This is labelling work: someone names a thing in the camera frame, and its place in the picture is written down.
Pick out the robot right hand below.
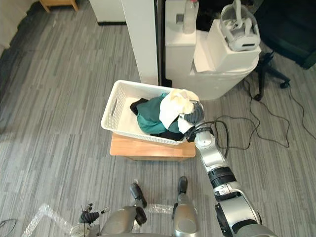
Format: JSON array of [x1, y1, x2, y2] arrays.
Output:
[[183, 100, 205, 128]]

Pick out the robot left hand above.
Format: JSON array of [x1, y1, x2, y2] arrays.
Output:
[[78, 202, 111, 225]]

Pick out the cream white cloth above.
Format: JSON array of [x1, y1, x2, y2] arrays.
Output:
[[158, 89, 199, 134]]

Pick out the green cloth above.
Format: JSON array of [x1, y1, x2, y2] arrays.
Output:
[[136, 92, 182, 135]]

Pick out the black cloth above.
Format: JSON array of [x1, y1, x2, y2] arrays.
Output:
[[130, 98, 149, 116]]

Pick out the white plastic laundry basket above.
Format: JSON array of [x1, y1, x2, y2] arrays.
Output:
[[100, 79, 200, 146]]

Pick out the white bed sheet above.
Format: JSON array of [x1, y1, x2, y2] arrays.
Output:
[[0, 0, 44, 56]]

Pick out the white round-edged cabinet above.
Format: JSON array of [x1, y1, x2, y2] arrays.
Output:
[[189, 31, 260, 101]]

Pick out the small wooden table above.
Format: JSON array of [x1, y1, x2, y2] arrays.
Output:
[[110, 133, 197, 162]]

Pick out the robot silver legs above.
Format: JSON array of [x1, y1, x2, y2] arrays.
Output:
[[100, 176, 198, 237]]

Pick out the white cardboard box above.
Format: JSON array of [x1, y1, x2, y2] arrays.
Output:
[[206, 19, 262, 73]]

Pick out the white tall panel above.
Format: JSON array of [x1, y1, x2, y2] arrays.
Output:
[[120, 0, 159, 85]]

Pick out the clear plastic bottle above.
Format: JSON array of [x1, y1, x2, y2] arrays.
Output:
[[182, 0, 200, 35]]

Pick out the white VR headset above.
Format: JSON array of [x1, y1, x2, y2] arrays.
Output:
[[220, 0, 261, 52]]

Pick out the black office chair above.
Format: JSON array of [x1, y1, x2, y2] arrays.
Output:
[[251, 0, 316, 101]]

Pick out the white cabinet with black base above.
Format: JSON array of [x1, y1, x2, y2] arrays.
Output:
[[89, 0, 127, 26]]

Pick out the wooden stool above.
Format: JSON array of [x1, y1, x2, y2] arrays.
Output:
[[39, 0, 79, 12]]

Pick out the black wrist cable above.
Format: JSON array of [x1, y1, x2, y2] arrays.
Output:
[[197, 120, 230, 158]]

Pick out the black floor cable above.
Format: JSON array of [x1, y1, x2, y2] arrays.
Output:
[[214, 79, 316, 150]]

